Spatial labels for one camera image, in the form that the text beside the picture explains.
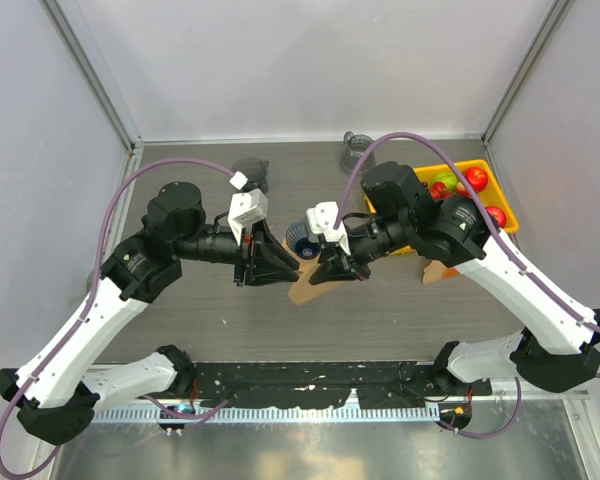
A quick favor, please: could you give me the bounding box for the orange filter holder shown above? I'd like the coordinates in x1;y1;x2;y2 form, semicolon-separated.
443;268;459;278

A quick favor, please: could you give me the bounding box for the brown paper coffee filter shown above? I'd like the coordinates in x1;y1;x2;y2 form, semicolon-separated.
288;262;340;305

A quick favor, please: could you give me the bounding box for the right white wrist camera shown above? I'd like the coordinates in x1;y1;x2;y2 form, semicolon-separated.
306;201;351;255

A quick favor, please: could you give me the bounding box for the grey plastic dripper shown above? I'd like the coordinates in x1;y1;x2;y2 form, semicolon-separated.
231;156;269;194

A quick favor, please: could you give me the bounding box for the grey plastic measuring cup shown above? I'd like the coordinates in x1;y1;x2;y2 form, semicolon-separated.
339;131;374;173

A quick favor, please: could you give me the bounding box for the blue glass dripper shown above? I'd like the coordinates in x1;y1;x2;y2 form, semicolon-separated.
285;219;320;260

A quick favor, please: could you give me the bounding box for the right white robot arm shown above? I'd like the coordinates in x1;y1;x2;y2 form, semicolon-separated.
306;162;600;394

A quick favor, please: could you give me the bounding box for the yellow plastic bin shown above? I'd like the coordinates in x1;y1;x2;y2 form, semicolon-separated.
363;158;521;257

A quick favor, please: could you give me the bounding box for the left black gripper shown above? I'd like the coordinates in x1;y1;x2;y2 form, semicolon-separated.
174;217;300;286

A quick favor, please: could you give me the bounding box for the red apple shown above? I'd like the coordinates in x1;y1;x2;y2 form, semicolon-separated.
486;206;508;229
463;167;489;192

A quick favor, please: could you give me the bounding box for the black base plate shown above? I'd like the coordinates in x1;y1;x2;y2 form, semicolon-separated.
139;359;494;409

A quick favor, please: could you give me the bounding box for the lychee fruit cluster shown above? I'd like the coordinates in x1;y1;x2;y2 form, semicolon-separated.
429;181;469;201

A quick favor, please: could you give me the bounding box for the brown paper filter stack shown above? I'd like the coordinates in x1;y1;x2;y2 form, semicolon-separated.
422;260;449;285

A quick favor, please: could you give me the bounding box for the wooden dripper ring holder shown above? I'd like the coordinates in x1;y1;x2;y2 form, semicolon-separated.
282;239;301;262

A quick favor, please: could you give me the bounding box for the white slotted cable duct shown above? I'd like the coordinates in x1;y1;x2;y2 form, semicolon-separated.
93;401;440;425

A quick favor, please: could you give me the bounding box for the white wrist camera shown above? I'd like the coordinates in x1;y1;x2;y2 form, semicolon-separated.
306;201;351;255
227;189;268;245

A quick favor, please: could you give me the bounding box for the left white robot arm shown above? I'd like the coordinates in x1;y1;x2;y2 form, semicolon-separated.
0;182;299;446

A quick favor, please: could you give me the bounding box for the green apple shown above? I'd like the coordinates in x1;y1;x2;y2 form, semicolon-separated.
431;171;459;190

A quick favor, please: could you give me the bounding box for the green melon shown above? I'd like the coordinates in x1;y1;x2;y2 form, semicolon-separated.
85;270;100;294

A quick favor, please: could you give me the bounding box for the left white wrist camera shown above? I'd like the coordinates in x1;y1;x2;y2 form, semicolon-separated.
227;189;268;245

